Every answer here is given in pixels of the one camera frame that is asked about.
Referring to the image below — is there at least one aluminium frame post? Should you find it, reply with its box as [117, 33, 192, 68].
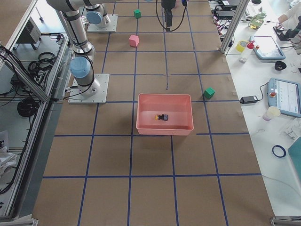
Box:
[220, 0, 249, 53]

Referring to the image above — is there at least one pink plastic bin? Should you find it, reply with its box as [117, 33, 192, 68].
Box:
[136, 94, 194, 136]

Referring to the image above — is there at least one blue tape ring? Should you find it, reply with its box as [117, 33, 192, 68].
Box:
[272, 145, 286, 158]

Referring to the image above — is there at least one green foam cube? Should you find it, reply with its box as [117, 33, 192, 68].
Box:
[203, 87, 215, 99]
[134, 9, 141, 19]

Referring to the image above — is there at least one grey electronics box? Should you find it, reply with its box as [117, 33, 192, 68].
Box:
[16, 17, 41, 50]

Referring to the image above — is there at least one yellow tape roll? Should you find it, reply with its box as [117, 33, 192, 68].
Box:
[236, 40, 247, 53]

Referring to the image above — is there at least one black power adapter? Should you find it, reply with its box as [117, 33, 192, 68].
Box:
[239, 96, 259, 104]

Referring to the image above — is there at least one white paper cup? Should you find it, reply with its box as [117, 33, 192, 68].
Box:
[262, 106, 281, 121]

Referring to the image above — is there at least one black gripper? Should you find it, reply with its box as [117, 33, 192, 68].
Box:
[161, 0, 176, 10]

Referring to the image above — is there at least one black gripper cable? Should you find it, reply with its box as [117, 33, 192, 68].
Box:
[155, 0, 189, 32]

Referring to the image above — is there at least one clear bottle red cap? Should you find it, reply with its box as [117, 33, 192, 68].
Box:
[239, 40, 254, 63]

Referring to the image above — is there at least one black round cap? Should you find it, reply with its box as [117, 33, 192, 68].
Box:
[274, 61, 287, 71]

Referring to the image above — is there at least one pink foam cube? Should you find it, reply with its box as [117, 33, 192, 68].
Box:
[128, 35, 139, 47]

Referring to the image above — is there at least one blue teach pendant tablet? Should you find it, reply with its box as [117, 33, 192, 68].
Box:
[249, 36, 286, 62]

